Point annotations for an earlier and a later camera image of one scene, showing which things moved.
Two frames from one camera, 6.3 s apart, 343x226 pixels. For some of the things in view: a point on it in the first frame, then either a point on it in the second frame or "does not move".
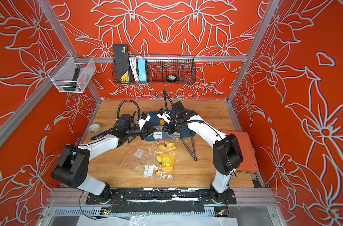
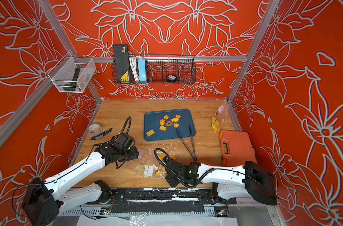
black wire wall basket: [168, 69] does not move
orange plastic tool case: [249, 164] does not move
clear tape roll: [95, 128] does not move
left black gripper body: [134, 132] -> [130, 154]
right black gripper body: [172, 127] -> [174, 181]
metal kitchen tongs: [193, 154] does not move
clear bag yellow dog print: [165, 141] -> [219, 119]
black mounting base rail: [162, 195] does not move
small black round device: [171, 77] does not move
